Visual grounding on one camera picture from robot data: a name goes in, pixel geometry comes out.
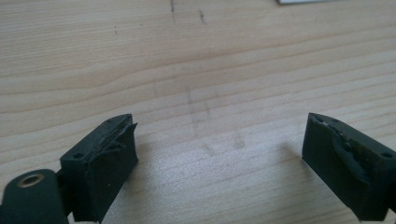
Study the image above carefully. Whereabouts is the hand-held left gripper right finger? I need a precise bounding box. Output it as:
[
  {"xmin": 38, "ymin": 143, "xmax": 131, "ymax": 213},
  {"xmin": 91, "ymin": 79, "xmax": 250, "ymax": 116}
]
[{"xmin": 301, "ymin": 112, "xmax": 396, "ymax": 222}]

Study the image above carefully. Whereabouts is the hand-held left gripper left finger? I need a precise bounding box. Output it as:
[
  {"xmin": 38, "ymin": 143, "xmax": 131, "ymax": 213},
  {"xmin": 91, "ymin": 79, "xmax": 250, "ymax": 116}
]
[{"xmin": 57, "ymin": 113, "xmax": 139, "ymax": 224}]

